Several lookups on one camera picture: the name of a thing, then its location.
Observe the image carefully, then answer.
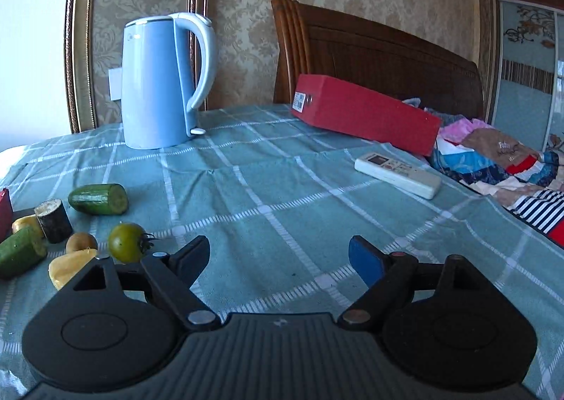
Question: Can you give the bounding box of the red and white box tray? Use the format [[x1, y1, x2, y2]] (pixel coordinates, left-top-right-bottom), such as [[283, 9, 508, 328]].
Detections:
[[0, 189, 14, 242]]

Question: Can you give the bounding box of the white wall switch plate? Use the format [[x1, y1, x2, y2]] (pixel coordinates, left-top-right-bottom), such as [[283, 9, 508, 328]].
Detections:
[[108, 69, 125, 102]]

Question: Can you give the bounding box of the dark eggplant piece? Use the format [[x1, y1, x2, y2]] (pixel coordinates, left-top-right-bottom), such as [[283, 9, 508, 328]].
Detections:
[[34, 199, 74, 244]]

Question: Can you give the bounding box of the white remote control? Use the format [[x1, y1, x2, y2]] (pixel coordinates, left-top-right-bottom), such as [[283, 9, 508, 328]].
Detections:
[[355, 152, 442, 200]]

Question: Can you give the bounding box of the teal checked tablecloth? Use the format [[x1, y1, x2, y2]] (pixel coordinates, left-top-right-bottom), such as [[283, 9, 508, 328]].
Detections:
[[0, 104, 564, 400]]

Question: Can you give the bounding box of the yellow vegetable chunk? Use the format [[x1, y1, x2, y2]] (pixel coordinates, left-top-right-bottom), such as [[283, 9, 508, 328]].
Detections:
[[48, 249, 100, 290], [12, 214, 45, 239]]

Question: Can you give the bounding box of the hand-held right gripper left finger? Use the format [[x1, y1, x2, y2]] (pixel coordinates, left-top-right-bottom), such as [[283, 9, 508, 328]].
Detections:
[[66, 235, 220, 331]]

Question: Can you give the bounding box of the light blue electric kettle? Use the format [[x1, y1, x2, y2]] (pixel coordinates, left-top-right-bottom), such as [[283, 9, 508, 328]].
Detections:
[[121, 12, 216, 149]]

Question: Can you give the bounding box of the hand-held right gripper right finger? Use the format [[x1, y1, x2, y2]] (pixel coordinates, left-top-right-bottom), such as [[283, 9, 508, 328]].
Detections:
[[337, 235, 498, 326]]

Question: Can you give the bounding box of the red cardboard box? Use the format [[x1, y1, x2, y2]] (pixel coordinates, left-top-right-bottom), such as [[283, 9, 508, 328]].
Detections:
[[291, 73, 442, 157]]

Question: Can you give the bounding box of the brown wooden headboard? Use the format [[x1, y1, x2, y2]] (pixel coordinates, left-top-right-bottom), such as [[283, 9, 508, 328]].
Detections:
[[271, 0, 485, 119]]

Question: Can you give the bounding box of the green tomato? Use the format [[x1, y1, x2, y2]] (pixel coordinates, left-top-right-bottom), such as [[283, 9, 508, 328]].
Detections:
[[108, 222, 157, 263]]

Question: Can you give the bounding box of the cucumber piece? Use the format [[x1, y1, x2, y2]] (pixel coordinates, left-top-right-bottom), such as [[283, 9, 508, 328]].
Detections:
[[0, 226, 48, 281], [68, 184, 129, 216]]

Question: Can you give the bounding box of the wardrobe with patterned glass door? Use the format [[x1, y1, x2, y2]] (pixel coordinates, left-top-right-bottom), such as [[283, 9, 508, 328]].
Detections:
[[487, 0, 564, 152]]

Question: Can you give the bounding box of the small tan potato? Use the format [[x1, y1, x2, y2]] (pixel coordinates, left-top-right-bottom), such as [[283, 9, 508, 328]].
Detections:
[[66, 232, 98, 253]]

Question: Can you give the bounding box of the colourful patchwork quilt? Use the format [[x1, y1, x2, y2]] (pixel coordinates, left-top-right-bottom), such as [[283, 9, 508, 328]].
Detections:
[[399, 97, 564, 248]]

